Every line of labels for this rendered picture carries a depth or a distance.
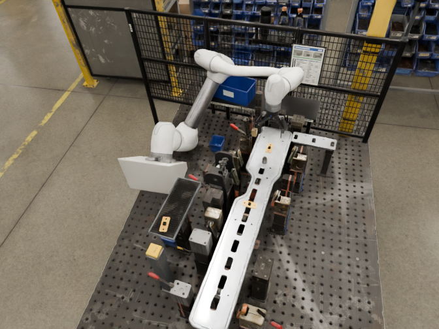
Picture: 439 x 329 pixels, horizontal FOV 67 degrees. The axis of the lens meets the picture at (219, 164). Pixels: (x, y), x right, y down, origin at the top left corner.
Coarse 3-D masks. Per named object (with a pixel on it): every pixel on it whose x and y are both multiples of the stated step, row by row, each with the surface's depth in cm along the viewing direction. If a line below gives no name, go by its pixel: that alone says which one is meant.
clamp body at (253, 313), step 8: (248, 304) 151; (248, 312) 148; (256, 312) 148; (264, 312) 148; (240, 320) 148; (248, 320) 146; (256, 320) 146; (264, 320) 147; (248, 328) 155; (256, 328) 151
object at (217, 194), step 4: (212, 188) 192; (208, 192) 191; (212, 192) 190; (216, 192) 190; (220, 192) 190; (216, 196) 188; (220, 196) 188; (216, 200) 189; (220, 200) 190; (216, 204) 192; (220, 204) 192; (220, 208) 194; (224, 220) 215; (224, 224) 217
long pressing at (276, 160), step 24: (264, 144) 223; (288, 144) 222; (264, 168) 210; (264, 192) 198; (240, 216) 188; (240, 240) 178; (216, 264) 170; (240, 264) 169; (216, 288) 162; (240, 288) 162; (192, 312) 155; (216, 312) 155
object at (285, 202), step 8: (280, 200) 188; (288, 200) 188; (280, 208) 192; (288, 208) 189; (280, 216) 198; (288, 216) 197; (272, 224) 206; (280, 224) 204; (272, 232) 213; (280, 232) 210
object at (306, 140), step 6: (294, 132) 229; (300, 138) 225; (306, 138) 225; (312, 138) 224; (318, 138) 224; (324, 138) 224; (330, 138) 223; (306, 144) 221; (312, 144) 221; (318, 144) 220; (324, 144) 220; (330, 144) 220; (330, 150) 218
